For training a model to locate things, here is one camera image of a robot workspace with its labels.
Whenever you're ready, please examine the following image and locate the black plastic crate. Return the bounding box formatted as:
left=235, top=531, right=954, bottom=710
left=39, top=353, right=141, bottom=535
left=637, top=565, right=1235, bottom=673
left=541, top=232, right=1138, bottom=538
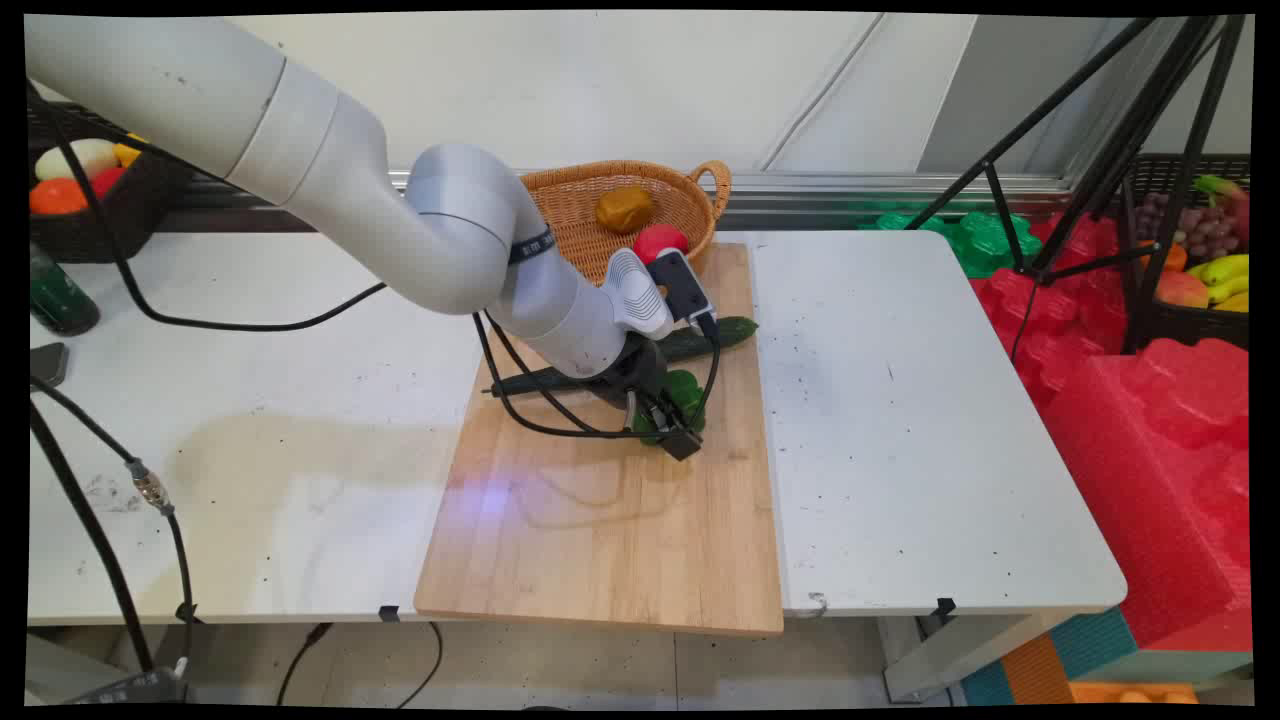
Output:
left=1120, top=153, right=1252, bottom=352

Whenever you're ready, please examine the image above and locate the green red mango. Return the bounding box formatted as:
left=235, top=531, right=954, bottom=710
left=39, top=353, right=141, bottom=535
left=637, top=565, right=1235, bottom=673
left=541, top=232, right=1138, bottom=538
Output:
left=1192, top=174, right=1252, bottom=213

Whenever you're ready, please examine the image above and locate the dark green bottle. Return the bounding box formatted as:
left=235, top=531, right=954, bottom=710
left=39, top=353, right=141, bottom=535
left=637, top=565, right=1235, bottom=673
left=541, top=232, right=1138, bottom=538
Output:
left=30, top=243, right=102, bottom=338

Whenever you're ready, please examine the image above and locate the green bell pepper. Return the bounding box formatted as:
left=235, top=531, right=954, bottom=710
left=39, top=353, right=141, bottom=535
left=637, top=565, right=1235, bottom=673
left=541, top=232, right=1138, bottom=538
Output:
left=633, top=369, right=708, bottom=447

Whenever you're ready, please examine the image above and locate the white table leg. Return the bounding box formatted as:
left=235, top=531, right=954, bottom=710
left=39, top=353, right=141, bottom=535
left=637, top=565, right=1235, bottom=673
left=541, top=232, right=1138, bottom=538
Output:
left=878, top=610, right=1083, bottom=704

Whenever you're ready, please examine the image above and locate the orange fruit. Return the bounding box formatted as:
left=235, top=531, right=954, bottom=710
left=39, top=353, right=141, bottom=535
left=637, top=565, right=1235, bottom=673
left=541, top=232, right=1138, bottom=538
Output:
left=29, top=178, right=90, bottom=216

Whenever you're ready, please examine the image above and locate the teal orange foam mat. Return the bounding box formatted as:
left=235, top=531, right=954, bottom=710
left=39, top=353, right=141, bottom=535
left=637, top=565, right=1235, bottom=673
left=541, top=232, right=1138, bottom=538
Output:
left=960, top=606, right=1254, bottom=707

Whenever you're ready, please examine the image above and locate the orange pink peach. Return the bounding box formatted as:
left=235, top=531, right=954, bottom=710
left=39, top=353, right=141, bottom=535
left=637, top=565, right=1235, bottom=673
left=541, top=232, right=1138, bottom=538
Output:
left=1155, top=270, right=1210, bottom=310

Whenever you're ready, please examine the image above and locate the purple grape bunch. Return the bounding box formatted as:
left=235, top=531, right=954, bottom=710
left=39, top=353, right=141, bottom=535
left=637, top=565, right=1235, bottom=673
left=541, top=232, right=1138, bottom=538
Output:
left=1135, top=192, right=1242, bottom=262

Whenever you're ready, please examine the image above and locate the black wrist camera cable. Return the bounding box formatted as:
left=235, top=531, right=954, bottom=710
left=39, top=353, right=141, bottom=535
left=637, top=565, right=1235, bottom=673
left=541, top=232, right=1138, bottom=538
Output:
left=472, top=308, right=723, bottom=442

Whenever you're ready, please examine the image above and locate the black tripod stand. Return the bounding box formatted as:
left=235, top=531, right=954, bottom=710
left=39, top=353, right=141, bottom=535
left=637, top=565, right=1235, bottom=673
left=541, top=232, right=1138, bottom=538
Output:
left=905, top=15, right=1247, bottom=357

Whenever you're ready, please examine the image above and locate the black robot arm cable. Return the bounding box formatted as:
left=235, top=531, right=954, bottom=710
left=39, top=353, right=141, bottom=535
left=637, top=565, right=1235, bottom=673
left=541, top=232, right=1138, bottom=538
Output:
left=28, top=82, right=388, bottom=333

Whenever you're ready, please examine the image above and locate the small dark flat device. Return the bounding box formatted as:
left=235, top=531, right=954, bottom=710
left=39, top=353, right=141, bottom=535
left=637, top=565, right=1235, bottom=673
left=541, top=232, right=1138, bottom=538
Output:
left=30, top=342, right=70, bottom=389

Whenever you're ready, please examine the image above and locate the thick black cable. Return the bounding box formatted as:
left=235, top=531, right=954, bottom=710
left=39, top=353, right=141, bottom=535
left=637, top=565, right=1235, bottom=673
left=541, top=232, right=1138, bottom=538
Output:
left=30, top=400, right=158, bottom=675

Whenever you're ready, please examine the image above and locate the wooden cutting board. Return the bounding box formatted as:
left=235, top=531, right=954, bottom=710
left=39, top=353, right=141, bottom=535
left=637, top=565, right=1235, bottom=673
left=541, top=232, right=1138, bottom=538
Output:
left=414, top=242, right=785, bottom=637

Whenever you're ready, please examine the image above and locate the grey device on floor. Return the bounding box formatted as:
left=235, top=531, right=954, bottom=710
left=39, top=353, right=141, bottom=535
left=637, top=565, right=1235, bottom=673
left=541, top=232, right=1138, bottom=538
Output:
left=68, top=667, right=188, bottom=707

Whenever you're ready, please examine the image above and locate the thin black floor cable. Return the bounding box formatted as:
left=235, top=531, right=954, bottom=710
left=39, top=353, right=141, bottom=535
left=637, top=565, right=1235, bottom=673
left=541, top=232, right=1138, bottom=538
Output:
left=276, top=622, right=444, bottom=710

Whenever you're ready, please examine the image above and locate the red foam mat stack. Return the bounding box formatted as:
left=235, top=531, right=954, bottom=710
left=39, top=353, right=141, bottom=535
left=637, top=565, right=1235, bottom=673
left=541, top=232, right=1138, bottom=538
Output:
left=968, top=210, right=1254, bottom=653

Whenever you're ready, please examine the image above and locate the dark green cucumber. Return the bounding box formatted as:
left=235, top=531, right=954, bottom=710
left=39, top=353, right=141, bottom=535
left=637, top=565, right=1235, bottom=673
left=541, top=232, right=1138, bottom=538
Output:
left=484, top=316, right=759, bottom=399

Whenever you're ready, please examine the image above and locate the green foam mat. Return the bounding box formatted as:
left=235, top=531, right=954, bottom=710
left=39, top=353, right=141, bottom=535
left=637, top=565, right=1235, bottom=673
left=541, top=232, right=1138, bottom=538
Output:
left=858, top=209, right=1044, bottom=280

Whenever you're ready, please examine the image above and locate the dark brown wicker basket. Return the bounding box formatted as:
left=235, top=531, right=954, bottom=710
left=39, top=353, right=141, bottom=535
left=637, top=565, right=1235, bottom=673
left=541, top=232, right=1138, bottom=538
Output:
left=28, top=100, right=194, bottom=265

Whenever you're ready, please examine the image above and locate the brown potato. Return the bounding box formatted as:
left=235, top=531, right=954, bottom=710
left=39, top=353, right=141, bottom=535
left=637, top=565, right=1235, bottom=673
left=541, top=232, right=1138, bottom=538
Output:
left=596, top=186, right=657, bottom=235

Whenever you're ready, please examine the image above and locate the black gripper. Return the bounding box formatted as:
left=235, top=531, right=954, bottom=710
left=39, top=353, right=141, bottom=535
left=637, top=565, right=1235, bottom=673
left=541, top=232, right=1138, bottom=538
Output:
left=596, top=336, right=705, bottom=463

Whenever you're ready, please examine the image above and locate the yellow banana bunch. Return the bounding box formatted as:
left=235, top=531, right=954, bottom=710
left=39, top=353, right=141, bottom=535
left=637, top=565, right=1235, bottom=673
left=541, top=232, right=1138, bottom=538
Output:
left=1186, top=254, right=1252, bottom=314

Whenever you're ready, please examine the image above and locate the black cable with metal connector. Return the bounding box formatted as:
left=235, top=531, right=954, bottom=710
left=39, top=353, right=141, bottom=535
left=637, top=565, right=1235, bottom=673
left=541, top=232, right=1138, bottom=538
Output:
left=30, top=374, right=195, bottom=683

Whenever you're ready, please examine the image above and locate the cream white vegetable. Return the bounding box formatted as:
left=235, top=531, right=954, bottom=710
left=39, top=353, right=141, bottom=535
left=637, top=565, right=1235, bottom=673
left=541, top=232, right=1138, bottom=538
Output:
left=35, top=138, right=120, bottom=183

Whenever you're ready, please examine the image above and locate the red apple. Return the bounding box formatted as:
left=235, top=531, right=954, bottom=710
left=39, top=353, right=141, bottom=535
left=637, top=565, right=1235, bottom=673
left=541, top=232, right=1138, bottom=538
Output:
left=632, top=224, right=690, bottom=267

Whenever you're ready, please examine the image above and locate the tan wicker basket with handles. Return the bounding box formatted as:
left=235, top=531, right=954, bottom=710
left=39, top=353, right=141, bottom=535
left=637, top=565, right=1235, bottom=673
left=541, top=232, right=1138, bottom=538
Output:
left=519, top=160, right=733, bottom=287

